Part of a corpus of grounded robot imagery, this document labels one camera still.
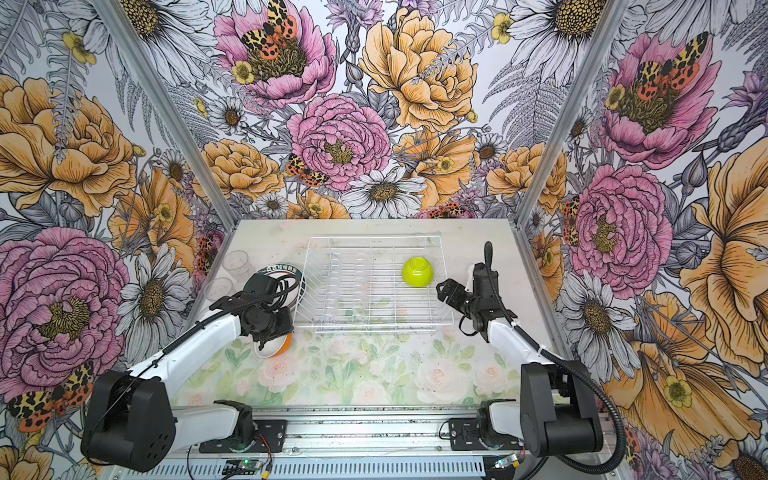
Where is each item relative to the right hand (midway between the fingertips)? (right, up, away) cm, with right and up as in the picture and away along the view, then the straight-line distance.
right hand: (446, 299), depth 90 cm
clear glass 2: (-72, +2, +7) cm, 72 cm away
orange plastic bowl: (-45, -11, -8) cm, 47 cm away
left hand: (-46, -10, -5) cm, 47 cm away
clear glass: (-68, +9, +12) cm, 69 cm away
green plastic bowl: (-8, +7, +9) cm, 14 cm away
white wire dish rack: (-28, +3, +9) cm, 29 cm away
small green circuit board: (-49, -35, -19) cm, 64 cm away
